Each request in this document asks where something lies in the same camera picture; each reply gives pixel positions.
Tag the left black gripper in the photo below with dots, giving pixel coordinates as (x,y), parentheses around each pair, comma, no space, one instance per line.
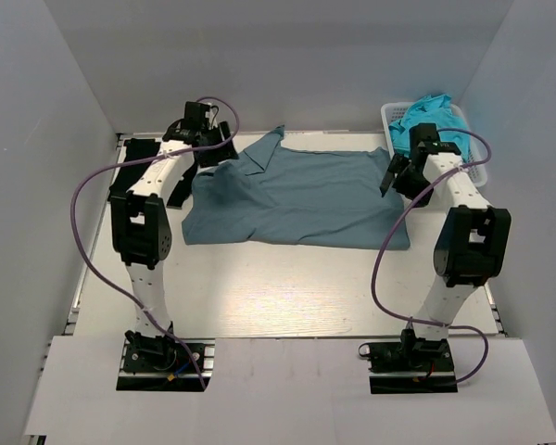
(223,153)

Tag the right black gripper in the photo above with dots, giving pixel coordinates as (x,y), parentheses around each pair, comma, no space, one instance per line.
(396,165)

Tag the grey-blue t-shirt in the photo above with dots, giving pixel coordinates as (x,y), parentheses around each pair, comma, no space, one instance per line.
(278,195)

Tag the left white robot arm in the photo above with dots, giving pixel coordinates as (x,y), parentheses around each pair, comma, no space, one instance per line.
(141,230)

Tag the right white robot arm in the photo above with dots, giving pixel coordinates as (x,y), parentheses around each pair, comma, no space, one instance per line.
(472,242)

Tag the white plastic laundry basket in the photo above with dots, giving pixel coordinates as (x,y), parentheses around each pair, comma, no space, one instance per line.
(396,110)

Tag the folded black t-shirt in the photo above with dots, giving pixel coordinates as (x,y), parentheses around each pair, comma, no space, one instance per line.
(140,148)

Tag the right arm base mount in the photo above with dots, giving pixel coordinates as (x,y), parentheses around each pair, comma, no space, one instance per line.
(398,368)

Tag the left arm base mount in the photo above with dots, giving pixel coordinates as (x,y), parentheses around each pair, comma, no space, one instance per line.
(158,364)

